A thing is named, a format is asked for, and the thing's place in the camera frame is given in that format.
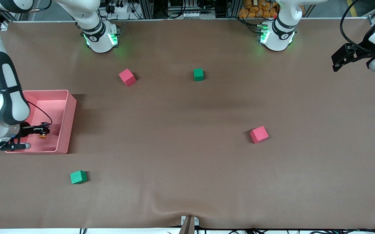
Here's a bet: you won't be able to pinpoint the pink plastic bin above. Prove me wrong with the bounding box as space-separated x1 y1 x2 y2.
5 90 77 154

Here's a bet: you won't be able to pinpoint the red foam cube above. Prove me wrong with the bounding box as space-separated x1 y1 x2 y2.
119 68 137 87
250 126 269 144

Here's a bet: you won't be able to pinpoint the orange packaged goods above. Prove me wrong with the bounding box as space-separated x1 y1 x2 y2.
238 0 305 19

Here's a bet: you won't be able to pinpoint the white power strip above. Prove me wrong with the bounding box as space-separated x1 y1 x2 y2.
107 0 129 14

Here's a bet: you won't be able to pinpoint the brown table mat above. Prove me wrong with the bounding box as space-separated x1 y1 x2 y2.
0 18 375 230

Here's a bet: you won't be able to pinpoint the white terminal block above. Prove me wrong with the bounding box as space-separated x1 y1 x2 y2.
168 11 216 20

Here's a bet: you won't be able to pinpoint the metal table clamp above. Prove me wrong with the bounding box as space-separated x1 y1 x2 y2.
181 215 200 227

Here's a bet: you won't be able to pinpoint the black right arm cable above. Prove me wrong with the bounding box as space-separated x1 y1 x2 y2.
0 13 53 126

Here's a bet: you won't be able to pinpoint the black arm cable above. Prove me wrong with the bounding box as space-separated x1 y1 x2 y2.
0 13 53 126
340 0 375 53

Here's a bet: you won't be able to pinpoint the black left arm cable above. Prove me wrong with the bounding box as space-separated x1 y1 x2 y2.
340 0 375 53

